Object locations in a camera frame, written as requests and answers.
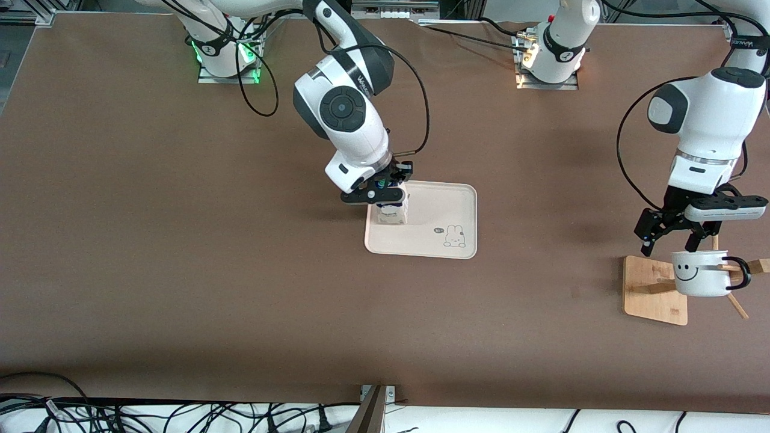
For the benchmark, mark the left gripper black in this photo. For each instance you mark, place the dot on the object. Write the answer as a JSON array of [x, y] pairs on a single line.
[[672, 211]]

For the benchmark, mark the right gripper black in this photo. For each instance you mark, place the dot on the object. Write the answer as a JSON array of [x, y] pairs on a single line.
[[397, 173]]

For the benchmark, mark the blue white milk carton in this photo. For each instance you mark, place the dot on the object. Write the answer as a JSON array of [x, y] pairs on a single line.
[[394, 216]]

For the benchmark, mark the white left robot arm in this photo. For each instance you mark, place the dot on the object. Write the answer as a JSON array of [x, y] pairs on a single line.
[[716, 120]]

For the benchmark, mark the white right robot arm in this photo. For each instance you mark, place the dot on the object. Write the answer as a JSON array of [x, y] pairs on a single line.
[[349, 138]]

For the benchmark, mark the cream rabbit print tray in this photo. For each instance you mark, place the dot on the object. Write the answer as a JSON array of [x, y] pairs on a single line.
[[433, 204]]

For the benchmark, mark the wooden mug stand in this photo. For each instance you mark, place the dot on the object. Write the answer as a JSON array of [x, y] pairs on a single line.
[[646, 307]]

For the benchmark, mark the grey power strip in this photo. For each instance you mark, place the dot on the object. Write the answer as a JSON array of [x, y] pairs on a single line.
[[394, 11]]

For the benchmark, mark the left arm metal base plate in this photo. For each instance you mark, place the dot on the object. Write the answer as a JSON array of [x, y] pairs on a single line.
[[547, 85]]

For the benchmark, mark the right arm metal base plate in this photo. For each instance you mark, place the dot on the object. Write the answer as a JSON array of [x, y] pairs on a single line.
[[228, 78]]

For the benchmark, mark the grey metal table bracket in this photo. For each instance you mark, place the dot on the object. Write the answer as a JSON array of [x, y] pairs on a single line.
[[373, 415]]

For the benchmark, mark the aluminium frame bar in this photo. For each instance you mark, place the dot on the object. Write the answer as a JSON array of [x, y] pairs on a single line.
[[24, 19]]

